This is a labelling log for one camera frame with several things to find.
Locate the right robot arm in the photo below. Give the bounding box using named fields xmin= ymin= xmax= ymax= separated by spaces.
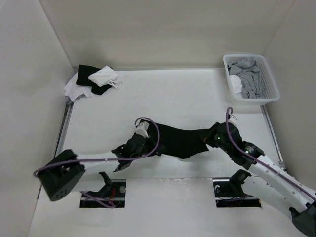
xmin=200 ymin=122 xmax=316 ymax=237

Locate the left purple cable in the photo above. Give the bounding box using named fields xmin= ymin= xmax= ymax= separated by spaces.
xmin=34 ymin=117 xmax=161 ymax=208

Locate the white tank top in basket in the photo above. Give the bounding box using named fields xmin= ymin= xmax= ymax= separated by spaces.
xmin=230 ymin=75 xmax=242 ymax=94

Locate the black tank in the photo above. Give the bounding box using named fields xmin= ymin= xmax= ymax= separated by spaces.
xmin=76 ymin=65 xmax=112 ymax=95
xmin=147 ymin=123 xmax=208 ymax=159

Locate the grey tank top in basket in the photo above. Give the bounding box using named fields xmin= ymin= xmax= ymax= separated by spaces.
xmin=228 ymin=57 xmax=264 ymax=99

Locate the folded black tank top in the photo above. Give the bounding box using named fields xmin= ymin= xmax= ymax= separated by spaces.
xmin=76 ymin=65 xmax=112 ymax=95

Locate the folded white tank top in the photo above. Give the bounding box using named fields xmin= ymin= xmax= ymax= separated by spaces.
xmin=88 ymin=66 xmax=123 ymax=89

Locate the white tank top underneath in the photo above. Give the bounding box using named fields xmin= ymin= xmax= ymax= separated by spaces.
xmin=64 ymin=73 xmax=94 ymax=103

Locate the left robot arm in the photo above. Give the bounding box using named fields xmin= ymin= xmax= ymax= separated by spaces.
xmin=34 ymin=133 xmax=165 ymax=201

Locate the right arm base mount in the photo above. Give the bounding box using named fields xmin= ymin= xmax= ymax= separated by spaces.
xmin=213 ymin=170 xmax=262 ymax=208

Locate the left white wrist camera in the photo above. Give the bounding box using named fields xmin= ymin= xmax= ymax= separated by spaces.
xmin=135 ymin=121 xmax=149 ymax=138

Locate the white plastic laundry basket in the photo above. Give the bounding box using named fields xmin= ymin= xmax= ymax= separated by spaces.
xmin=223 ymin=54 xmax=280 ymax=106

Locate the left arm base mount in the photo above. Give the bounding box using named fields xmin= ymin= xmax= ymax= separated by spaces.
xmin=79 ymin=172 xmax=127 ymax=209

